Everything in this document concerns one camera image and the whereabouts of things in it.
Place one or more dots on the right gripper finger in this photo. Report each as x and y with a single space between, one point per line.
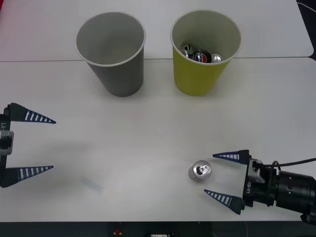
240 156
233 202

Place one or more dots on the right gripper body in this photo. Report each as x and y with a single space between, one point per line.
258 192

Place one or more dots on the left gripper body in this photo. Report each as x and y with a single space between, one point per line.
5 124

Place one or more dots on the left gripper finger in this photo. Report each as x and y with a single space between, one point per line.
11 176
18 113

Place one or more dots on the yellow-green plastic waste bin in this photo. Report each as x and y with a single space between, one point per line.
195 79

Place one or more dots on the grey plastic waste bin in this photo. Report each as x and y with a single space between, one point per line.
118 79

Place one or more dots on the red button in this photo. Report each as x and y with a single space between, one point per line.
117 232

